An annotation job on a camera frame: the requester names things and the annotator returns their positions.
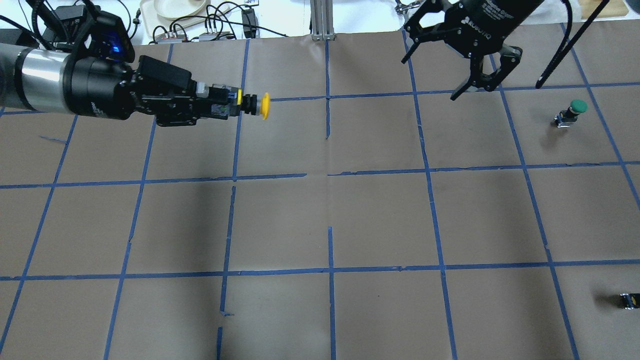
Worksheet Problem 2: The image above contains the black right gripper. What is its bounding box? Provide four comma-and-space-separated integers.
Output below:
401, 0, 524, 101

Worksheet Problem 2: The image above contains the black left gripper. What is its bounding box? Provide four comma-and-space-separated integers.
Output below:
62, 55, 243, 127

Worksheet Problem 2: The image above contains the yellow push button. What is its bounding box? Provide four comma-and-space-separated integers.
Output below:
228, 89, 271, 120

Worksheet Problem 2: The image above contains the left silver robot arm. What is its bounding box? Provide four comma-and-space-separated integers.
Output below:
1, 44, 259, 127

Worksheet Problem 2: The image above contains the green push button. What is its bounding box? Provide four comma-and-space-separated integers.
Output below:
553, 99, 589, 129

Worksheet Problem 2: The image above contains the beige tray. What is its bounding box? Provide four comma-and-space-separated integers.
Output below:
139, 0, 231, 37

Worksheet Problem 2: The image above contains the beige plate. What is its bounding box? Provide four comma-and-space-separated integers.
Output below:
151, 0, 208, 20

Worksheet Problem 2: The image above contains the wooden cutting board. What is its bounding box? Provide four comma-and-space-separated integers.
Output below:
578, 0, 630, 20

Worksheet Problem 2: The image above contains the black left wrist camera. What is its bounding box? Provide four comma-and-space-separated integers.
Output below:
70, 3, 135, 63

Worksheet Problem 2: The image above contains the aluminium frame post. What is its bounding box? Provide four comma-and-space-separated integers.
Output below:
310, 0, 336, 41

